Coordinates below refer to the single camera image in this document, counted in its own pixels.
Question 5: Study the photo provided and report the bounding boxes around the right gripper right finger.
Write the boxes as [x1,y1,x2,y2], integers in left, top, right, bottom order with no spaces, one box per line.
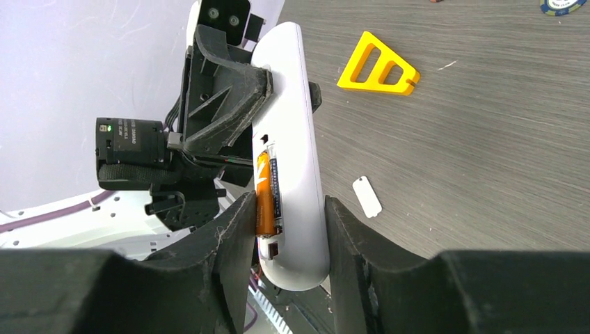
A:
[325,196,443,333]

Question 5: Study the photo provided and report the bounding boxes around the black AAA battery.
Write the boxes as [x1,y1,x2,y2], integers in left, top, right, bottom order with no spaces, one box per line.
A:
[266,143,282,234]

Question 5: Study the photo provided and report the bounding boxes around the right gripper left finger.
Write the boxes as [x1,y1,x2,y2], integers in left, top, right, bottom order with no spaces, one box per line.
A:
[145,192,256,333]

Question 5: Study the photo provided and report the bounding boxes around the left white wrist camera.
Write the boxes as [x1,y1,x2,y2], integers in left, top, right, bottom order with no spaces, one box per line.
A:
[186,1,266,51]

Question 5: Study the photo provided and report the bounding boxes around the white remote control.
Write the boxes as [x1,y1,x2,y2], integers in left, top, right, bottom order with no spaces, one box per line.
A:
[251,22,330,291]

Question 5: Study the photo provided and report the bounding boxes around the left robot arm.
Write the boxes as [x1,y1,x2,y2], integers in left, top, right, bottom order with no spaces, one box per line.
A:
[96,22,326,261]

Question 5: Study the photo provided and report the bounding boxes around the white battery cover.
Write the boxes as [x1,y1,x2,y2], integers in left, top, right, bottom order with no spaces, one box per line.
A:
[352,176,383,218]

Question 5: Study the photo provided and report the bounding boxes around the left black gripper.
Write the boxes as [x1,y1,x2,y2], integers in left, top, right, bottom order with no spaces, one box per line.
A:
[171,24,322,186]

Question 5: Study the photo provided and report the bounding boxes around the yellow plastic triangle frame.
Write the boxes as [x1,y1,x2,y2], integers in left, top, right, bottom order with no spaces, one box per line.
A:
[337,31,420,95]

